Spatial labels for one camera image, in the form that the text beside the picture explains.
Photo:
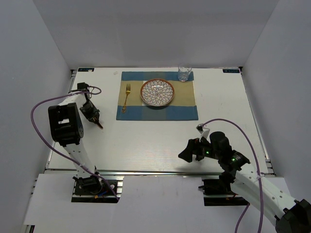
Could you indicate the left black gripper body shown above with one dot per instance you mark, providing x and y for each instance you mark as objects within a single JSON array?
[{"x": 90, "y": 110}]

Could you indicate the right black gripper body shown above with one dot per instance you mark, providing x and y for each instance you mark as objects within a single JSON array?
[{"x": 205, "y": 149}]

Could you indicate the gold knife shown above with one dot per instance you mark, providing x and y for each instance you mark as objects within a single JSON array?
[{"x": 99, "y": 124}]

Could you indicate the blue beige cloth placemat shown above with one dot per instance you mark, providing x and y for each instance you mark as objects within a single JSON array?
[{"x": 181, "y": 108}]

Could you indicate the gold fork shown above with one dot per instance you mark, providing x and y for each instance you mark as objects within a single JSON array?
[{"x": 128, "y": 91}]

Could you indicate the patterned ceramic plate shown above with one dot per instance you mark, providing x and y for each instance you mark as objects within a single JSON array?
[{"x": 157, "y": 92}]

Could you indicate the clear drinking glass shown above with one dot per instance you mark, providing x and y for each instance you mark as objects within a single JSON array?
[{"x": 184, "y": 71}]

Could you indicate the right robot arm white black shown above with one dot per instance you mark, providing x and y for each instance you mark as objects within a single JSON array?
[{"x": 287, "y": 214}]

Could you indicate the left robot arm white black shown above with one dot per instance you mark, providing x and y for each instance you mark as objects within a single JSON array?
[{"x": 67, "y": 128}]

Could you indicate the left blue corner sticker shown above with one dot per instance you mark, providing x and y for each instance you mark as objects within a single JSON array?
[{"x": 84, "y": 69}]

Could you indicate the blue corner sticker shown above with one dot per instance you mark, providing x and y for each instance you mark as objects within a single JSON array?
[
  {"x": 84, "y": 69},
  {"x": 231, "y": 71}
]

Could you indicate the right blue corner sticker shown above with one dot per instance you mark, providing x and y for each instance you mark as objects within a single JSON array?
[{"x": 231, "y": 71}]

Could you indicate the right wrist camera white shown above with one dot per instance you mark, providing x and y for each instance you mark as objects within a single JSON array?
[{"x": 203, "y": 130}]

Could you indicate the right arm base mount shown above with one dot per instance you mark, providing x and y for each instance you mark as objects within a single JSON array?
[{"x": 217, "y": 192}]

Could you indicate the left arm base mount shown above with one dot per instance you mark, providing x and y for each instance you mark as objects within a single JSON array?
[{"x": 95, "y": 190}]

